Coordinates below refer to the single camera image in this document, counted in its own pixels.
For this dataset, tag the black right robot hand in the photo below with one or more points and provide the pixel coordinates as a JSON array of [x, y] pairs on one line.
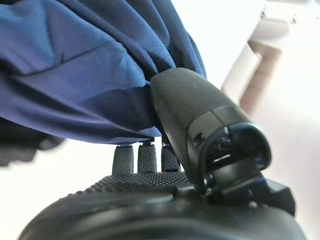
[[187, 105]]

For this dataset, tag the blue garment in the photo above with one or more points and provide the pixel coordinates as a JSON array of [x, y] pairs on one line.
[[75, 62]]

